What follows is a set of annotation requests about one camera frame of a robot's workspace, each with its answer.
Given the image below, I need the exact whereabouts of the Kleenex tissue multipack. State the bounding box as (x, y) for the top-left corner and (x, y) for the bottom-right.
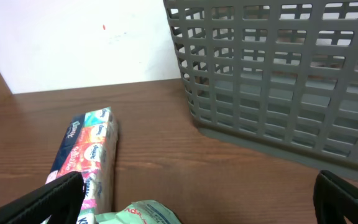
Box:
(46, 107), (118, 224)

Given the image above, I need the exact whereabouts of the mint green wipes packet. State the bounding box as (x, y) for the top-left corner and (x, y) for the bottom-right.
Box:
(96, 200), (181, 224)

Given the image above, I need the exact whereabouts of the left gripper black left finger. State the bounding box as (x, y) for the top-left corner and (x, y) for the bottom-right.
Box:
(0, 171), (85, 224)

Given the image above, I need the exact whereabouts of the grey plastic lattice basket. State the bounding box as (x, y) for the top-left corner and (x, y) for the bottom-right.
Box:
(164, 0), (358, 181)

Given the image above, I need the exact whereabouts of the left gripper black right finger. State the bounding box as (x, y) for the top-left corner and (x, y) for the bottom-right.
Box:
(313, 170), (358, 224)

